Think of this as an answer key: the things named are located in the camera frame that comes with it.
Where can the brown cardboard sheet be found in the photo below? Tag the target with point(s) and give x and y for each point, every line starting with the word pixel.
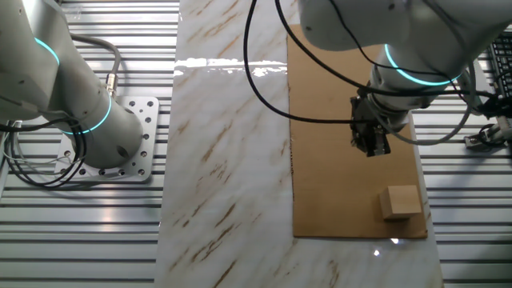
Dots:
pixel 328 180

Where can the small wooden block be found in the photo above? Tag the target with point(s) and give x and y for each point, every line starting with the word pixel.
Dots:
pixel 400 202

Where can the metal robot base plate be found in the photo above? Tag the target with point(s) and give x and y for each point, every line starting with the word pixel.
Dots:
pixel 148 120

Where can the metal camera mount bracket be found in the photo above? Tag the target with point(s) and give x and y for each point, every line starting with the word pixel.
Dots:
pixel 474 142

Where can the black keyboard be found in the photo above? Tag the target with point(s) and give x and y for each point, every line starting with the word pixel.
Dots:
pixel 504 60

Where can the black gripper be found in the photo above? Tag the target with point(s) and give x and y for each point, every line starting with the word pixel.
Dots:
pixel 366 114

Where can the white marble pattern board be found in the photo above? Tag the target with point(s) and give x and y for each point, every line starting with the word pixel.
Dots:
pixel 228 160

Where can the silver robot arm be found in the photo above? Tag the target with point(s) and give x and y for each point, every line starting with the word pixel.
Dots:
pixel 420 32

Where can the silver side camera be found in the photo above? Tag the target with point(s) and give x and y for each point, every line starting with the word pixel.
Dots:
pixel 507 127

